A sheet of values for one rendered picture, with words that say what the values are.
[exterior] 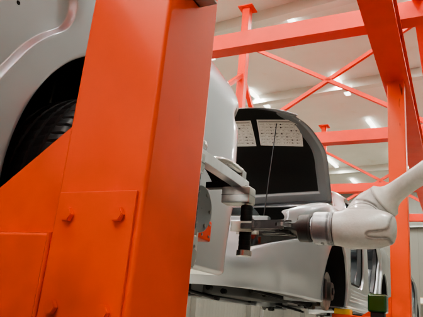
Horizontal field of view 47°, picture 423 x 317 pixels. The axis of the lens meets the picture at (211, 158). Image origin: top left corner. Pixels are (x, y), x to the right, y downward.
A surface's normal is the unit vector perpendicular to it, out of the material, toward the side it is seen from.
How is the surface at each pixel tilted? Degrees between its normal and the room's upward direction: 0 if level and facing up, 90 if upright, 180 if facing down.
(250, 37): 90
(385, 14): 180
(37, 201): 90
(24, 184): 90
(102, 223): 90
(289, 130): 143
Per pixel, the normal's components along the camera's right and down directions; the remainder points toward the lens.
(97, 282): -0.43, -0.31
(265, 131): -0.33, 0.58
